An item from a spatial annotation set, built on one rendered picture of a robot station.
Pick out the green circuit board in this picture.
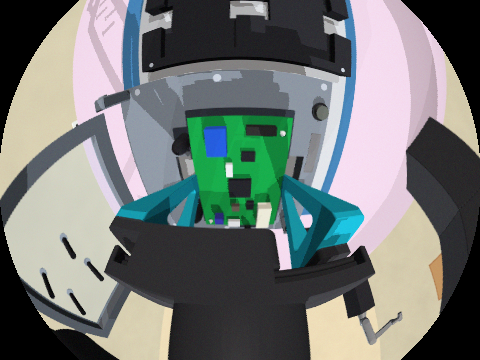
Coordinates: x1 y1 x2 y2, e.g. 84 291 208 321
187 115 293 228

